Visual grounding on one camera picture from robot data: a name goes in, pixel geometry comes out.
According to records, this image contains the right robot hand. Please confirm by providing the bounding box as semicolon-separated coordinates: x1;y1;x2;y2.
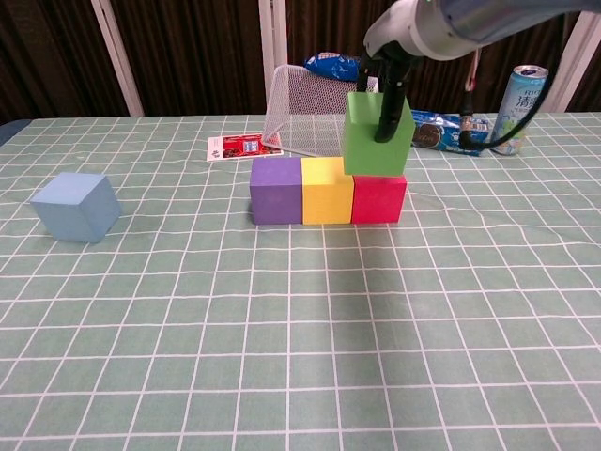
355;0;426;144

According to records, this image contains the green foam cube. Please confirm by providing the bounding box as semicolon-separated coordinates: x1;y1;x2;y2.
343;91;415;179

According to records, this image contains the magenta foam cube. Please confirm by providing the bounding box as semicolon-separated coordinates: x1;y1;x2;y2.
350;174;408;225

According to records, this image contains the yellow foam cube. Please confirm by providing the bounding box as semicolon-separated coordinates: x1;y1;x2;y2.
300;157;356;226

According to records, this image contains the purple foam cube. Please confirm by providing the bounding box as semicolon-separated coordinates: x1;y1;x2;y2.
249;158;304;226

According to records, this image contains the small blue cookie packet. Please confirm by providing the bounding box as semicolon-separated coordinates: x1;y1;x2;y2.
302;52;365;84

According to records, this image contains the long blue cookie package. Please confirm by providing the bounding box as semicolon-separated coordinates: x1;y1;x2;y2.
410;110;493;158

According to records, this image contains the light blue drink can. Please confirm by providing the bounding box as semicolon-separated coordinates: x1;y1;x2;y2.
486;64;550;157

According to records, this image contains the red and white card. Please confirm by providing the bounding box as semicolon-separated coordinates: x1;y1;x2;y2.
206;132;285;163

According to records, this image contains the green checked tablecloth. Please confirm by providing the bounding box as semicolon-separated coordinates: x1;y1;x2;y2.
0;111;601;451

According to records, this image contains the light blue foam cube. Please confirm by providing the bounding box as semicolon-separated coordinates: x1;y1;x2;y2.
28;171;122;244

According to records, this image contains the blue table pad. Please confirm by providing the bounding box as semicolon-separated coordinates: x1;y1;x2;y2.
0;117;29;147

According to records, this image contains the white wire mesh basket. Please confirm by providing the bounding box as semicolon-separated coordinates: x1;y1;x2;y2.
261;64;385;160

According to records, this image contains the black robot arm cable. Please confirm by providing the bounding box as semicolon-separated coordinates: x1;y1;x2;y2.
457;11;567;150

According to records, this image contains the white frame post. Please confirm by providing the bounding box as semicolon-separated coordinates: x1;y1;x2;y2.
553;8;601;113
257;0;288;117
89;0;145;117

